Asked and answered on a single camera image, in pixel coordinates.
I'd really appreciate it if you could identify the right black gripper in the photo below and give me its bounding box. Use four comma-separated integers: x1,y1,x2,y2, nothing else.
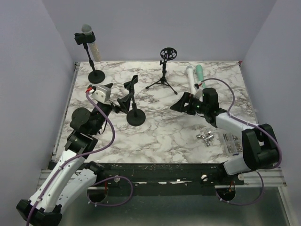
171,91,209,115

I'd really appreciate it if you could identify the white microphone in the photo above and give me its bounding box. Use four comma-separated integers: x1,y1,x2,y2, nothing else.
186,65,196,94

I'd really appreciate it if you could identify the mint green microphone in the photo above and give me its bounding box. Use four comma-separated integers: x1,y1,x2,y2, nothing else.
196,65,204,83

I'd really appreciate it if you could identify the black tripod shock mount stand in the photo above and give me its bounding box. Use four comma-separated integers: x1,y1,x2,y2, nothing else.
145,47,178,95

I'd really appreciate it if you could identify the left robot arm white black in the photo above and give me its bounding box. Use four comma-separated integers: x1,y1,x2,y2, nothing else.
16,83,129,226

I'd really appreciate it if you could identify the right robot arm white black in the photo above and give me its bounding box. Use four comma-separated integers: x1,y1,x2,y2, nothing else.
170,88,280,185

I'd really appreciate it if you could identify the black round base clip stand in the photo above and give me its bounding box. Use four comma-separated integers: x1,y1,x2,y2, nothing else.
74,33,105,84

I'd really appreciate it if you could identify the glitter silver mesh microphone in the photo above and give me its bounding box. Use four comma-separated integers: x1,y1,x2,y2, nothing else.
81,24,101,62

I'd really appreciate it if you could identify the chrome faucet fitting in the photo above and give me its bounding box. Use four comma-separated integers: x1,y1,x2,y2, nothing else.
196,130,214,146

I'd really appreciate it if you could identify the clear screw organizer box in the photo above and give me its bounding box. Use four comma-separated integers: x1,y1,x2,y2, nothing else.
221,133,243,156

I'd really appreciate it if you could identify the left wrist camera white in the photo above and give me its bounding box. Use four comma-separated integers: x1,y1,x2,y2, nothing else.
86,85,111,105

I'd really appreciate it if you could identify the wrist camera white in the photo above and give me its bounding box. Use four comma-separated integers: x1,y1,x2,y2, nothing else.
86,85,111,105
194,81,203,99

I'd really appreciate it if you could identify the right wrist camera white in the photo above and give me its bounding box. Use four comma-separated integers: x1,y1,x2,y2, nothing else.
194,81,203,99

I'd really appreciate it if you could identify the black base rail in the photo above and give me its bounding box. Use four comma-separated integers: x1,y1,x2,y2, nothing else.
78,163,244,197

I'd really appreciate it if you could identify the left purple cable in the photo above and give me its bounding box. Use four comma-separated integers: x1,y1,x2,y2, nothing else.
25,90,134,226

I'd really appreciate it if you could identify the purple cable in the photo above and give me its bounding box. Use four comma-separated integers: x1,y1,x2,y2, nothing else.
198,78,283,205
25,90,134,226

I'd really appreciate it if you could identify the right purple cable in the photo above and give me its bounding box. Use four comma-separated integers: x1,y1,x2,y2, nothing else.
198,78,283,205

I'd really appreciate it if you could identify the aluminium extrusion frame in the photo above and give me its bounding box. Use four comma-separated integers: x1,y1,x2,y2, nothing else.
25,61,82,226

